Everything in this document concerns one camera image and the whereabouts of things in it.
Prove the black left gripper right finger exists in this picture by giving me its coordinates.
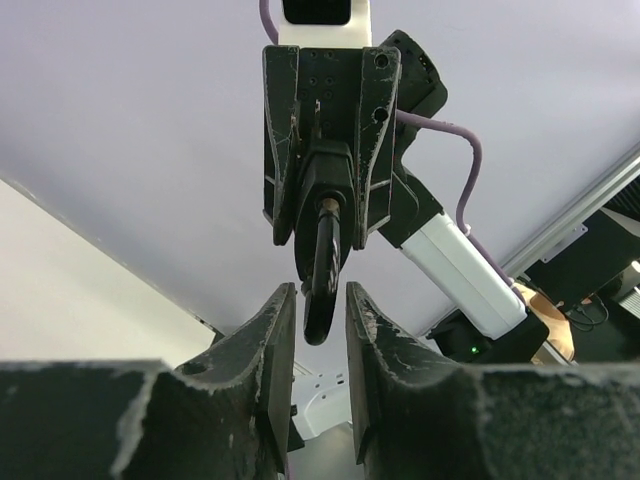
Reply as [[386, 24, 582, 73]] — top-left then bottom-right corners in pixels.
[[346, 282, 639, 479]]

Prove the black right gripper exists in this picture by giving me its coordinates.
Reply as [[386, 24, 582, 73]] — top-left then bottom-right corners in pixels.
[[262, 45, 401, 250]]

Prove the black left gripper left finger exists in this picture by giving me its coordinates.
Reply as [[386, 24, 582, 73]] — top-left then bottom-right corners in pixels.
[[1, 283, 296, 479]]

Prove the black padlock with keys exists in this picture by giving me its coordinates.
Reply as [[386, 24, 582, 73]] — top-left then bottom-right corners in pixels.
[[294, 139, 355, 346]]

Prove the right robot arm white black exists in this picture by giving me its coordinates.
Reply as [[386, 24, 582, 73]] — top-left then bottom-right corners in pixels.
[[262, 30, 548, 364]]

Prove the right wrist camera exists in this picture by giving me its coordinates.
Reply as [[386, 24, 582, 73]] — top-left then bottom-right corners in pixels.
[[276, 0, 372, 49]]

